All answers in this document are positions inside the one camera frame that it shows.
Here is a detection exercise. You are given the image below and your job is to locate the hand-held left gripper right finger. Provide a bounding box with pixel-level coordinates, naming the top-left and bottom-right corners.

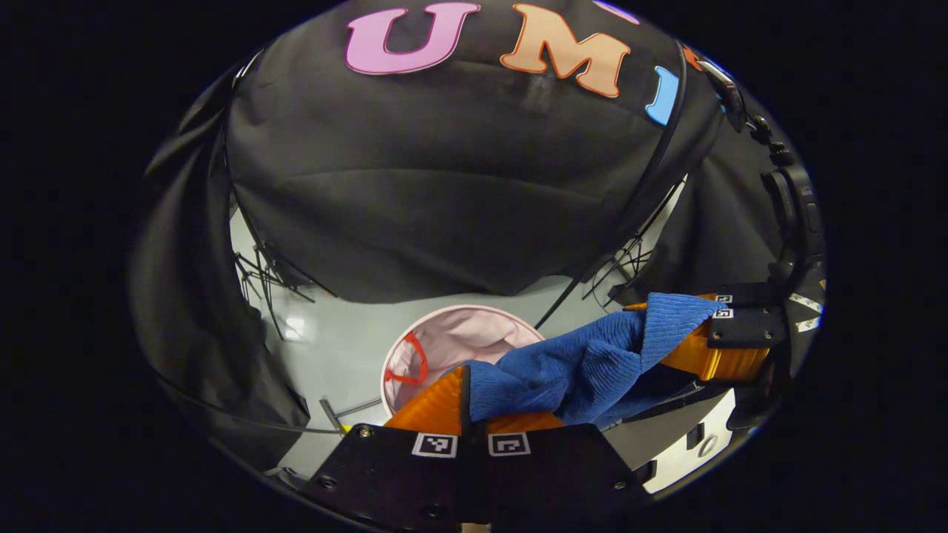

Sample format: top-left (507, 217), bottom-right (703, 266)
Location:
top-left (467, 412), bottom-right (651, 531)

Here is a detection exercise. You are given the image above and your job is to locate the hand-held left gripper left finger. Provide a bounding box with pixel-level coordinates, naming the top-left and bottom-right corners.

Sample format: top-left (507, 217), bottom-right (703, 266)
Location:
top-left (306, 364), bottom-right (473, 532)

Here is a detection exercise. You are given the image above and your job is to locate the bundle of black cable ties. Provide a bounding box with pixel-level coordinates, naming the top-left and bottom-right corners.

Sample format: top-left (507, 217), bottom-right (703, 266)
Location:
top-left (233, 248), bottom-right (338, 338)
top-left (584, 235), bottom-right (656, 306)

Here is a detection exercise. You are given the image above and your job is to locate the pink laundry hamper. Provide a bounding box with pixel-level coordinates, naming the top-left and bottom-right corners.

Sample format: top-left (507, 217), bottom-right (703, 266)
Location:
top-left (380, 305), bottom-right (545, 419)

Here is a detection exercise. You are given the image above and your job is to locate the blue corduroy shirt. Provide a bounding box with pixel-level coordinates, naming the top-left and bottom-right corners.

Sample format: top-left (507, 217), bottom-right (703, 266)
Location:
top-left (444, 292), bottom-right (730, 430)

